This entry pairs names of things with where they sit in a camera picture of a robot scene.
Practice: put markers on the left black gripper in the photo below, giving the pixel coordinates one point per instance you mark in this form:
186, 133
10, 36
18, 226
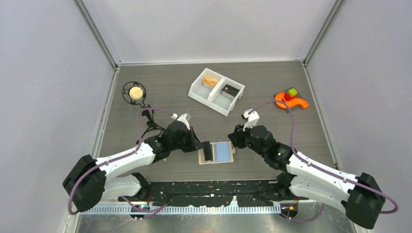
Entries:
193, 141

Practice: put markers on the black card stack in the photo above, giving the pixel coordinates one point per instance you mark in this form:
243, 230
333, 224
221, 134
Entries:
229, 92

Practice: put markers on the microphone on black tripod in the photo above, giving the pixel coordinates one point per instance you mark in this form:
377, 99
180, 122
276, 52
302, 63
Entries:
134, 93

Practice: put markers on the white two-compartment bin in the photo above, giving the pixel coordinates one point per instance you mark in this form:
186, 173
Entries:
213, 98

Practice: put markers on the orange toy with blocks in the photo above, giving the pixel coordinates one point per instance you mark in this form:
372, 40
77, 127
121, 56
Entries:
291, 100

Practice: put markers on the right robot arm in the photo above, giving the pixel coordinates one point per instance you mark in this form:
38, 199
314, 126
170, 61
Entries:
303, 177

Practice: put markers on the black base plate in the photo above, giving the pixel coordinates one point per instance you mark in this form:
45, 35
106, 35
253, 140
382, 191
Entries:
247, 193

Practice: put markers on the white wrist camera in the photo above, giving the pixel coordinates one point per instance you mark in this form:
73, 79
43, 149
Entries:
251, 118
184, 118

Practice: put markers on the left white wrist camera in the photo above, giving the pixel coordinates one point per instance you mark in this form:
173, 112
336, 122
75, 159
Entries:
184, 118

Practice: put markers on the orange card stack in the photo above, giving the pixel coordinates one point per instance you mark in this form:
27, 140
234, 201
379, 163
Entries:
209, 82

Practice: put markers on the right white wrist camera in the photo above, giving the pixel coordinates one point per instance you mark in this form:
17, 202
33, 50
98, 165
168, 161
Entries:
251, 118

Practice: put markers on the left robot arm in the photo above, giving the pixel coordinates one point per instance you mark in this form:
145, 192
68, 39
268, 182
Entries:
92, 180

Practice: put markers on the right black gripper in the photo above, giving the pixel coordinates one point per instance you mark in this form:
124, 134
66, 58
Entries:
237, 138

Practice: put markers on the beige card holder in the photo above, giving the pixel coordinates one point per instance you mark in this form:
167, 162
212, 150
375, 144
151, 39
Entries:
216, 153

